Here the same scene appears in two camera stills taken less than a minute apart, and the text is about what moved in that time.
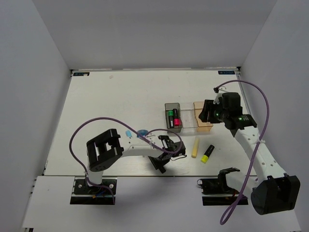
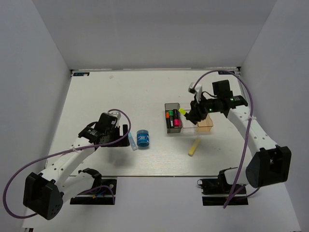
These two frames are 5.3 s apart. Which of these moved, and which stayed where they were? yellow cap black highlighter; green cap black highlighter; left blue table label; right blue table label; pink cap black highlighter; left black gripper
Moved: yellow cap black highlighter; left black gripper
Stayed: green cap black highlighter; left blue table label; pink cap black highlighter; right blue table label
